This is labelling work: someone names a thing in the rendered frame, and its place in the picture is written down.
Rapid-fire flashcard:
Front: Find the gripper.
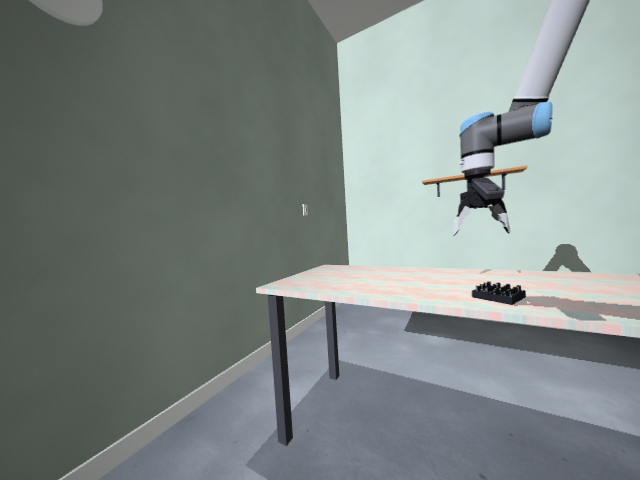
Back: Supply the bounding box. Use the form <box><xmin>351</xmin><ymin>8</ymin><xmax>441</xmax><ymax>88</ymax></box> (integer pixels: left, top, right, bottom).
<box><xmin>453</xmin><ymin>169</ymin><xmax>510</xmax><ymax>236</ymax></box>

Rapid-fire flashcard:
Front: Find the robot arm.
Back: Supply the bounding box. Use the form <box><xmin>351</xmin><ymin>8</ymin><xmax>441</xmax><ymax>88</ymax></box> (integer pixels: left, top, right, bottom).
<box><xmin>459</xmin><ymin>0</ymin><xmax>590</xmax><ymax>200</ymax></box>

